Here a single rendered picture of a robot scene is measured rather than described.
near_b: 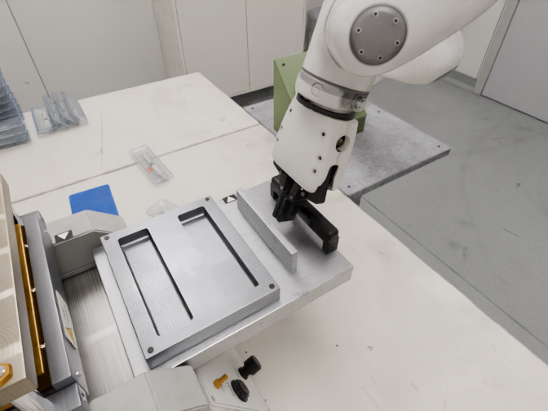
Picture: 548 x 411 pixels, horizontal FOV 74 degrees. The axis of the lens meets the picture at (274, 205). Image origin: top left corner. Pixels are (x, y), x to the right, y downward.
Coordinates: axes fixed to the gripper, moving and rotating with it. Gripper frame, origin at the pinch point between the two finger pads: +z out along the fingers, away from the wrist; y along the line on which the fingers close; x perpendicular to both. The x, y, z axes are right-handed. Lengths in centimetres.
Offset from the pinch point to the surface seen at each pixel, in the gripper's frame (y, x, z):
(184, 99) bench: 91, -24, 19
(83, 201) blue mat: 52, 16, 33
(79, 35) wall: 246, -18, 40
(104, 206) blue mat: 47, 12, 32
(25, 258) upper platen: 3.9, 30.9, 6.2
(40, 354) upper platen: -8.4, 30.9, 6.2
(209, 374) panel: -10.5, 13.3, 17.1
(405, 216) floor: 49, -140, 57
